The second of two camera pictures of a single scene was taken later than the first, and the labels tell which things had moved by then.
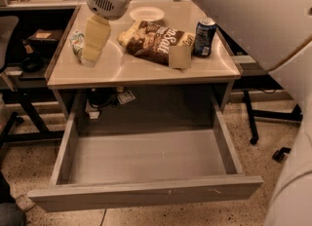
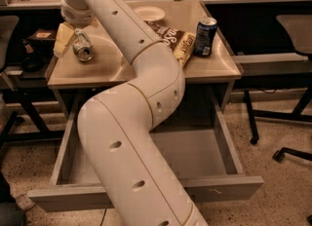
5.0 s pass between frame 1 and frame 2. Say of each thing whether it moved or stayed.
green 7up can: moved
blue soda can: stayed
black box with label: stayed
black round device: stayed
